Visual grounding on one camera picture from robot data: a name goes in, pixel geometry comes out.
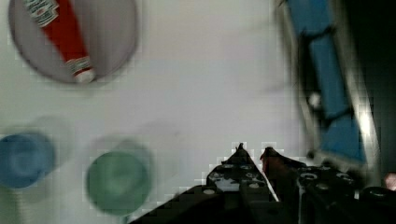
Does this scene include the blue cup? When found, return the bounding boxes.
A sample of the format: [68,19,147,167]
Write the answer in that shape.
[0,133,55,189]

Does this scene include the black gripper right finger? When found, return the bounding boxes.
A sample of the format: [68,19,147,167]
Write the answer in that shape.
[261,147,355,224]

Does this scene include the grey oval plate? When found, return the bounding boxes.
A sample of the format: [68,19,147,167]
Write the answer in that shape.
[8,0,138,84]

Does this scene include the red ketchup bottle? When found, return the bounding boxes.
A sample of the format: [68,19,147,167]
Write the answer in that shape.
[22,0,96,83]

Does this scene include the green mug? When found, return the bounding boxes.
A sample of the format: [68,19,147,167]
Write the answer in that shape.
[85,140,153,217]

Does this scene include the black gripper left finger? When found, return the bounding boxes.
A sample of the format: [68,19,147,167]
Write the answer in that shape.
[194,143,279,224]

